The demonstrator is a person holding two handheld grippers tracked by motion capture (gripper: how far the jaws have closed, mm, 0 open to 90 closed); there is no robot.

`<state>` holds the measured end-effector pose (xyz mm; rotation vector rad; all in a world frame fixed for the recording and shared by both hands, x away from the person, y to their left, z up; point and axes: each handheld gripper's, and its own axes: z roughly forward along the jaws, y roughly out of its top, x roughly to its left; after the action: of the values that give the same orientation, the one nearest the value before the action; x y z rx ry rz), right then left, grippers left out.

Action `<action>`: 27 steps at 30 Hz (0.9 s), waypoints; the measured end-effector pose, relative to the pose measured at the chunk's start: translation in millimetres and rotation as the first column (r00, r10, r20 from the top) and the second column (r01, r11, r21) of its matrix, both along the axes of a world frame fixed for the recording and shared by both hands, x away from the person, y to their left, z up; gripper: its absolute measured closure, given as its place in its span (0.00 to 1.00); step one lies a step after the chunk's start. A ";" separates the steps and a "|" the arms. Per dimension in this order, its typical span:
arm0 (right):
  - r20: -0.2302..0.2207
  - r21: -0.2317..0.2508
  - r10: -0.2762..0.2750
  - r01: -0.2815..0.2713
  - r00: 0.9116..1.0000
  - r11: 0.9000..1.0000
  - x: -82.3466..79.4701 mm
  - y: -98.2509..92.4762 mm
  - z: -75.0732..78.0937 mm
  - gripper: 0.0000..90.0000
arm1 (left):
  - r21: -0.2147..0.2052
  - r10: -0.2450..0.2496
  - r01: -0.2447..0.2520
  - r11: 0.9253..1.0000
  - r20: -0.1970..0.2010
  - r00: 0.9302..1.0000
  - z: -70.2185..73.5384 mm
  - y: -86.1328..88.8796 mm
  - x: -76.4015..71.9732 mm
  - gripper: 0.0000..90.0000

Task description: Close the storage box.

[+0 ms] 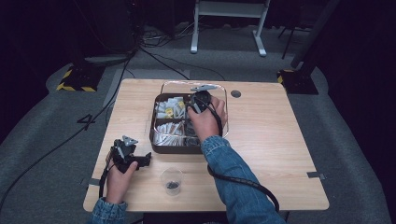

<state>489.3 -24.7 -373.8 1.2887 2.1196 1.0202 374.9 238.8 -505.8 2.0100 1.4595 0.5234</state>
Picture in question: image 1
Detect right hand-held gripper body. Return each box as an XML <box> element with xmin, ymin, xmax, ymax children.
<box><xmin>186</xmin><ymin>83</ymin><xmax>219</xmax><ymax>115</ymax></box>

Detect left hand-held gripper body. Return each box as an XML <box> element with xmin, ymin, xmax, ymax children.
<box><xmin>109</xmin><ymin>135</ymin><xmax>139</xmax><ymax>175</ymax></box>

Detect dark brown compartment tray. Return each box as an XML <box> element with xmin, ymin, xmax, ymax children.
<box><xmin>148</xmin><ymin>92</ymin><xmax>207</xmax><ymax>155</ymax></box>

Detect pile of dark small parts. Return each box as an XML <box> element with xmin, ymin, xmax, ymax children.
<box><xmin>183</xmin><ymin>119</ymin><xmax>203</xmax><ymax>147</ymax></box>

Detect person's right hand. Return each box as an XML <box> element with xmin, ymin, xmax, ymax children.
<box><xmin>186</xmin><ymin>96</ymin><xmax>228</xmax><ymax>144</ymax></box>

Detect person's left hand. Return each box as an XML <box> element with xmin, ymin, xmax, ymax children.
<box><xmin>105</xmin><ymin>154</ymin><xmax>139</xmax><ymax>204</ymax></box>

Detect clear plastic tray lid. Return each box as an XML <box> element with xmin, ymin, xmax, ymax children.
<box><xmin>160</xmin><ymin>79</ymin><xmax>231</xmax><ymax>140</ymax></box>

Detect clear plastic cup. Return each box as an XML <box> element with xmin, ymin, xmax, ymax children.
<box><xmin>160</xmin><ymin>167</ymin><xmax>184</xmax><ymax>197</ymax></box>

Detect pile of yellow-labelled white packets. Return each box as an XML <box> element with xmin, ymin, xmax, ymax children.
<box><xmin>154</xmin><ymin>96</ymin><xmax>188</xmax><ymax>119</ymax></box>

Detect pile of plain white packets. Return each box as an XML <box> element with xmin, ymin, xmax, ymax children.
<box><xmin>153</xmin><ymin>120</ymin><xmax>187</xmax><ymax>147</ymax></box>

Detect grey tape strip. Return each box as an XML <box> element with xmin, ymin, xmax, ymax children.
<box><xmin>306</xmin><ymin>171</ymin><xmax>327</xmax><ymax>181</ymax></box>
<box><xmin>80</xmin><ymin>177</ymin><xmax>102</xmax><ymax>188</ymax></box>

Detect black yellow striped stand base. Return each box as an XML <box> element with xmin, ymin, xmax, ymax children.
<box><xmin>276</xmin><ymin>68</ymin><xmax>320</xmax><ymax>95</ymax></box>
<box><xmin>55</xmin><ymin>63</ymin><xmax>106</xmax><ymax>93</ymax></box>

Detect black tripod legs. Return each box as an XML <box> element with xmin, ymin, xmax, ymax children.
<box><xmin>277</xmin><ymin>24</ymin><xmax>313</xmax><ymax>61</ymax></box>

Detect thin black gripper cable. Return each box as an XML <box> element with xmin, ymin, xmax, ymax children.
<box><xmin>98</xmin><ymin>157</ymin><xmax>115</xmax><ymax>199</ymax></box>

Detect long black floor cable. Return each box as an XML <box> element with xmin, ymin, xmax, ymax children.
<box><xmin>0</xmin><ymin>50</ymin><xmax>135</xmax><ymax>213</ymax></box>

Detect bundle of floor cables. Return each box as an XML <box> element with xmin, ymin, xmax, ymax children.
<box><xmin>139</xmin><ymin>21</ymin><xmax>200</xmax><ymax>49</ymax></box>

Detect white metal table frame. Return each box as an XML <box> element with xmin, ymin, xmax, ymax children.
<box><xmin>190</xmin><ymin>0</ymin><xmax>272</xmax><ymax>58</ymax></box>

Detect thick black gripper cable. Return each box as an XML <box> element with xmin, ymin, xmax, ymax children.
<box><xmin>199</xmin><ymin>97</ymin><xmax>280</xmax><ymax>214</ymax></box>

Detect dark metal stand post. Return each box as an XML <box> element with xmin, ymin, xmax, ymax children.
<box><xmin>290</xmin><ymin>0</ymin><xmax>341</xmax><ymax>70</ymax></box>

